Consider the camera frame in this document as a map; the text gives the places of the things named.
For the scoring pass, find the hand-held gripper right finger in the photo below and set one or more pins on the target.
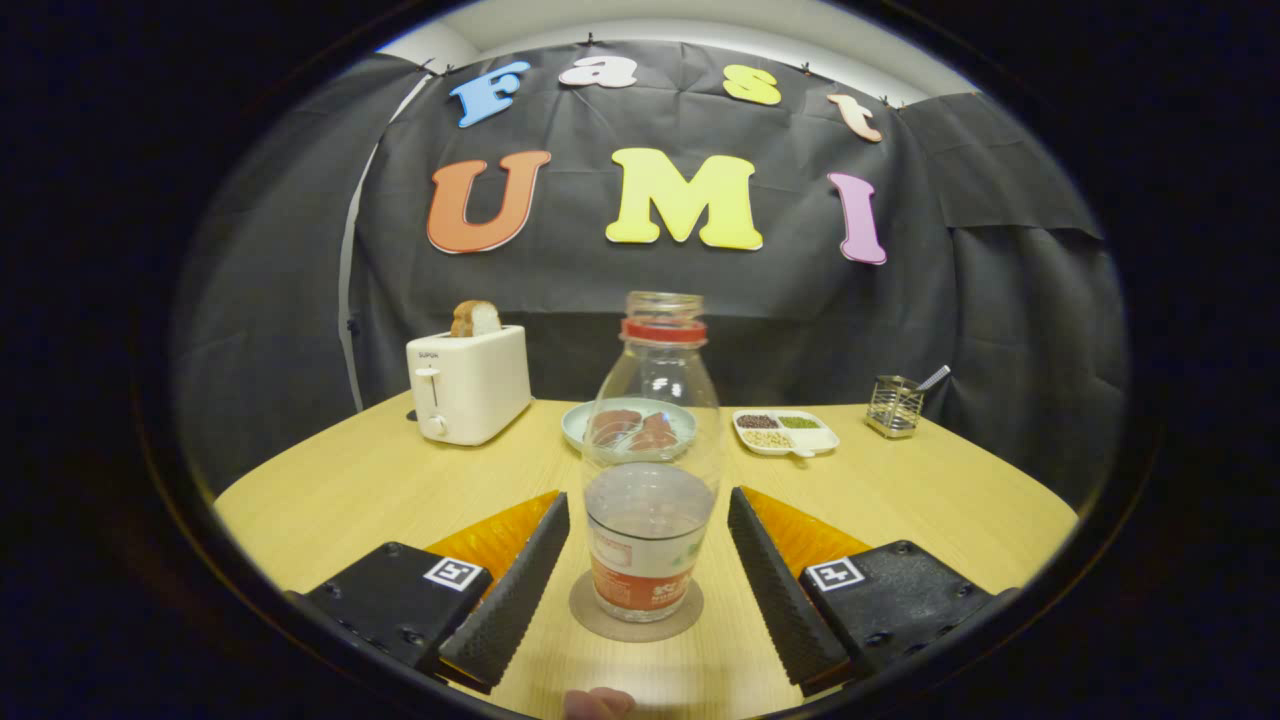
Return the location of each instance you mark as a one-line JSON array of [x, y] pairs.
[[785, 600]]

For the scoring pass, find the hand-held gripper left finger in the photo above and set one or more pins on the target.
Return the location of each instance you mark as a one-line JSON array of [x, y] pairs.
[[515, 600]]

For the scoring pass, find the brown round coaster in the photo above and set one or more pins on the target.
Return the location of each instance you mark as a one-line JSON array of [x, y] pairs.
[[585, 615]]

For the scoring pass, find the clear plastic juice bottle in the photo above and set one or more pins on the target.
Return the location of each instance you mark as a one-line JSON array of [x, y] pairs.
[[650, 540]]

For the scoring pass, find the white divided dish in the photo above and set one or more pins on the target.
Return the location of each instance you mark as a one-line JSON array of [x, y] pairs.
[[785, 433]]

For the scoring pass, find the pale green plate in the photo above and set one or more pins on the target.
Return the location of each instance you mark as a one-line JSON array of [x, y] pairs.
[[572, 425]]

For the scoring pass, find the wooden table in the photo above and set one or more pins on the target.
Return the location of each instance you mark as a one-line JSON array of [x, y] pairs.
[[350, 490]]

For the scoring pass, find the white toaster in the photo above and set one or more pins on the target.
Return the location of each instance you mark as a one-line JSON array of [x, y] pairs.
[[475, 385]]

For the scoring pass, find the metal spoon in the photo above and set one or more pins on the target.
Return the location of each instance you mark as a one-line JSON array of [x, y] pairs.
[[935, 377]]

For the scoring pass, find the brown bread slice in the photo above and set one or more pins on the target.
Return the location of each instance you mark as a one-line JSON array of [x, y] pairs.
[[475, 320]]

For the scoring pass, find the black backdrop cloth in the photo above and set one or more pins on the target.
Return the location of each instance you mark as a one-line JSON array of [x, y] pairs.
[[600, 290]]

